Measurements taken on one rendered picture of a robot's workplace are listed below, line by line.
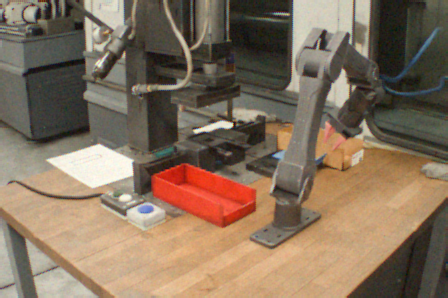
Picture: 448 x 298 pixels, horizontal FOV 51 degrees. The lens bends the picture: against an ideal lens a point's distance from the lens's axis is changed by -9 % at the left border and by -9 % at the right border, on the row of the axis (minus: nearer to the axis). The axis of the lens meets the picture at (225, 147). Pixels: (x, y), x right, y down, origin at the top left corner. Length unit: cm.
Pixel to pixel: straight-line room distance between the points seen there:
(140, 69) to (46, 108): 300
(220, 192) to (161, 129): 41
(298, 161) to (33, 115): 359
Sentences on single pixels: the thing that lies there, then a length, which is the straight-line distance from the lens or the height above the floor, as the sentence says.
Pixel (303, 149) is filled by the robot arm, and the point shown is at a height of 109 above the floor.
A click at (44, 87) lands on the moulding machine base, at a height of 52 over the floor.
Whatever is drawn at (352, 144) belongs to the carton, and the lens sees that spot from 163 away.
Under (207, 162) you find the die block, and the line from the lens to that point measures 145.
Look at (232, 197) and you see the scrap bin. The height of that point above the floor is 92.
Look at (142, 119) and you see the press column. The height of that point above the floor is 101.
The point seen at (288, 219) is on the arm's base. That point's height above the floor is 94.
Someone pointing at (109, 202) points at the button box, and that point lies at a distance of 128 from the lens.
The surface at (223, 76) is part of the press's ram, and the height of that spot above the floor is 118.
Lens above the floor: 148
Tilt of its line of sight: 20 degrees down
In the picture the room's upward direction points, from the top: straight up
